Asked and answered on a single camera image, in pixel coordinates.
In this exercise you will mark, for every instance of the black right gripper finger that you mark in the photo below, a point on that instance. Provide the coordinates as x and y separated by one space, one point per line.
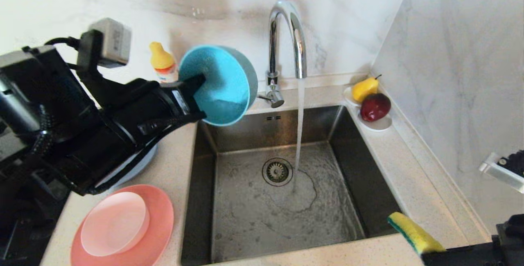
462 258

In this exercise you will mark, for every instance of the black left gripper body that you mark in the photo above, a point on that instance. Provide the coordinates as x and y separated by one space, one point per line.
123 135

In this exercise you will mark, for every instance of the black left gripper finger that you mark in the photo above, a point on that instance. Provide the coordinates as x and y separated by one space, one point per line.
190 84
172 122

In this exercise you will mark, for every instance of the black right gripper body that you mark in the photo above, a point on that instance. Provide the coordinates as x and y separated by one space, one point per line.
511 241

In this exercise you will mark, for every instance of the teal bowl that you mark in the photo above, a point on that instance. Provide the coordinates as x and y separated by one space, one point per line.
225 86

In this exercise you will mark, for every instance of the orange dish soap bottle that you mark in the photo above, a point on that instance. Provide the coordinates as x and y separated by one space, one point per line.
161 59

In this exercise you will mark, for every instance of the yellow sponge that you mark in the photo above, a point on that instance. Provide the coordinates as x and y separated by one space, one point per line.
413 231

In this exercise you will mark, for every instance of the metal sink drain strainer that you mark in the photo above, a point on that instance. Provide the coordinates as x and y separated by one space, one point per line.
277 172

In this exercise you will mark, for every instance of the stainless steel sink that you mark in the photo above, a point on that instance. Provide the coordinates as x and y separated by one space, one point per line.
245 225

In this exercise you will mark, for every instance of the blue plate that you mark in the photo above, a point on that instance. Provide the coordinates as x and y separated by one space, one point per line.
143 163

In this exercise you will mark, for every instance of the chrome gooseneck faucet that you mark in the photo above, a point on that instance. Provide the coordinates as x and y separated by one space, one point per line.
272 53

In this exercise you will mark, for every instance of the small light pink plate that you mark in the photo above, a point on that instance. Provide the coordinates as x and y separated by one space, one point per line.
114 224

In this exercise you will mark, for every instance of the large salmon pink plate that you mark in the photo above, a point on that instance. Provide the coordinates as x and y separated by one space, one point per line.
161 217

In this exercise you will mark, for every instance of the white fruit dish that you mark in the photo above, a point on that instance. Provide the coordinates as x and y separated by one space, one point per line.
379 125

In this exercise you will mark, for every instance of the yellow pear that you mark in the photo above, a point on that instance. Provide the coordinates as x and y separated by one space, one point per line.
363 89

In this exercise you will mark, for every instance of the dark red apple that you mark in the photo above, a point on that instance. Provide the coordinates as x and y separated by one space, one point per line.
374 107

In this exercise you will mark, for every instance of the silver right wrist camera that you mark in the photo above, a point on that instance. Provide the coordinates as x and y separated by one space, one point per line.
497 172

